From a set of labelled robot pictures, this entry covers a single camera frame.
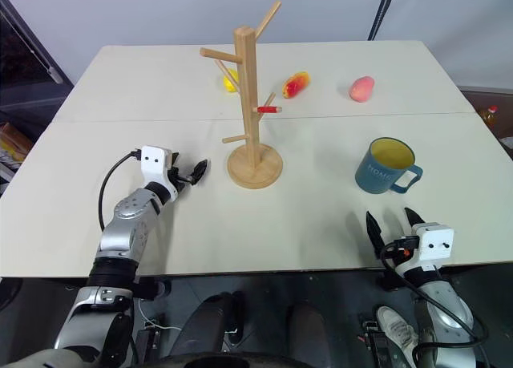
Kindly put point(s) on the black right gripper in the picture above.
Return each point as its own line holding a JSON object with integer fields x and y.
{"x": 401, "y": 247}

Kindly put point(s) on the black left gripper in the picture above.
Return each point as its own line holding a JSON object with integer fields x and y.
{"x": 178, "y": 179}

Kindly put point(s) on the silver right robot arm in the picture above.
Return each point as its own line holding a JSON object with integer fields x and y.
{"x": 445, "y": 304}

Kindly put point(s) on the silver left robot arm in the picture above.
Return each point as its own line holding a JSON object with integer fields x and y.
{"x": 128, "y": 223}

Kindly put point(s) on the wooden mug tree stand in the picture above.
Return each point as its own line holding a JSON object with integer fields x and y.
{"x": 249, "y": 103}

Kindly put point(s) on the blue mug with yellow inside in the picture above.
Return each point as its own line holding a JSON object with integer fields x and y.
{"x": 378, "y": 171}

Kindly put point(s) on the black table clamp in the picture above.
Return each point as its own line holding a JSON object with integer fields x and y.
{"x": 154, "y": 288}
{"x": 388, "y": 281}

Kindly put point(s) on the red tape mark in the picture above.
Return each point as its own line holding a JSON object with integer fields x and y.
{"x": 268, "y": 109}

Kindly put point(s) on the white sneaker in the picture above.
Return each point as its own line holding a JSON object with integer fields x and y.
{"x": 397, "y": 330}

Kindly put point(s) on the black floor device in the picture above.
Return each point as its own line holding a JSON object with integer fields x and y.
{"x": 372, "y": 340}
{"x": 147, "y": 342}

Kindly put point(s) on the red and yellow toy fruit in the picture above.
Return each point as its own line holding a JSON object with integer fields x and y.
{"x": 296, "y": 85}

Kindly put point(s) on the pink toy peach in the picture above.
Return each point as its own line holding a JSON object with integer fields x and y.
{"x": 362, "y": 89}

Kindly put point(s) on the yellow oil bottle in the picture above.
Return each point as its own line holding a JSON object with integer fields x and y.
{"x": 489, "y": 117}

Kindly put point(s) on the orange cardboard box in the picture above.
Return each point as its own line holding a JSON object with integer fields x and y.
{"x": 14, "y": 141}

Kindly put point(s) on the dark glass cabinet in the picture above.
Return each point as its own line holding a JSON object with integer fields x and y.
{"x": 24, "y": 83}

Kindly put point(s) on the black slanted pole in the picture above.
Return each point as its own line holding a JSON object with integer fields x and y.
{"x": 381, "y": 11}

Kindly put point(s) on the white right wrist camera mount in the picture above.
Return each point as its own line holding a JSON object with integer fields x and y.
{"x": 435, "y": 241}

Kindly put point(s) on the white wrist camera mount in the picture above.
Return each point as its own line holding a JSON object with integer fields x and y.
{"x": 154, "y": 159}
{"x": 435, "y": 241}

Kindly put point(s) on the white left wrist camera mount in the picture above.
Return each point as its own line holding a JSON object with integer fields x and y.
{"x": 154, "y": 159}

